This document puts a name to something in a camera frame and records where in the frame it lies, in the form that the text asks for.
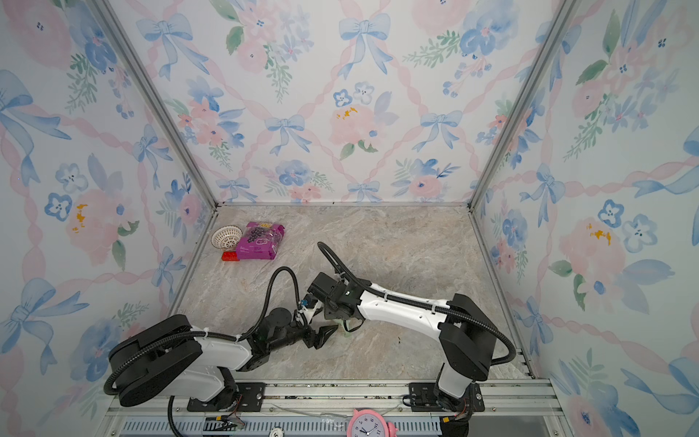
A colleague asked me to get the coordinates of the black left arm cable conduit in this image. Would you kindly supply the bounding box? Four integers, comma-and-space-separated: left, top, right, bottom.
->
102, 266, 302, 437

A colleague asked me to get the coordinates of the white mesh basket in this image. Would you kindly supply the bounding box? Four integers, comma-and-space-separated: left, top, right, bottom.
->
210, 225, 243, 251

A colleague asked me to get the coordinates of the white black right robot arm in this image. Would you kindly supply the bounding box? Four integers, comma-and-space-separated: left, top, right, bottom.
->
308, 273, 500, 413

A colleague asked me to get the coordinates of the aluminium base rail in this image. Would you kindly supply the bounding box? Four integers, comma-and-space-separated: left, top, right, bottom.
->
96, 379, 573, 436

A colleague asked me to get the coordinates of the aluminium corner post left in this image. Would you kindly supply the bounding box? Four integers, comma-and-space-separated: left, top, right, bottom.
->
87, 0, 218, 210

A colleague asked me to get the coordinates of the pink alarm clock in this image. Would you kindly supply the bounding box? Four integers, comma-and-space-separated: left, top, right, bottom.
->
346, 409, 397, 437

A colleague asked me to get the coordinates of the aluminium corner post right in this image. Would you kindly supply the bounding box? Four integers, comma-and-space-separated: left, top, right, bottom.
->
468, 0, 580, 216

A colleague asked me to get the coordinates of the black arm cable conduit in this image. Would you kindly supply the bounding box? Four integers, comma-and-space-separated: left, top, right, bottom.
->
317, 241, 518, 367
102, 266, 302, 437

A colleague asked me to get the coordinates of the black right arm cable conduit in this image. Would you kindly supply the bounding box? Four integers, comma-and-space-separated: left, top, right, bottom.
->
317, 241, 518, 367

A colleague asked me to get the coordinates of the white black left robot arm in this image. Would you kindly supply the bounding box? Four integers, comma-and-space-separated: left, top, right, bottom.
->
103, 307, 338, 412

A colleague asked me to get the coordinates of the aluminium corner post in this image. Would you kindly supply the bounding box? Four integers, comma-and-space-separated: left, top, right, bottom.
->
468, 0, 580, 216
87, 0, 218, 210

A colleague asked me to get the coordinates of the purple snack bag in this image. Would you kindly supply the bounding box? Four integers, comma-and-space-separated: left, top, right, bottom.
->
235, 222, 286, 260

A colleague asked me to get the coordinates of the red toy brick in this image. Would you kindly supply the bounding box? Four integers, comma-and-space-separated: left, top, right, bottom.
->
221, 251, 240, 262

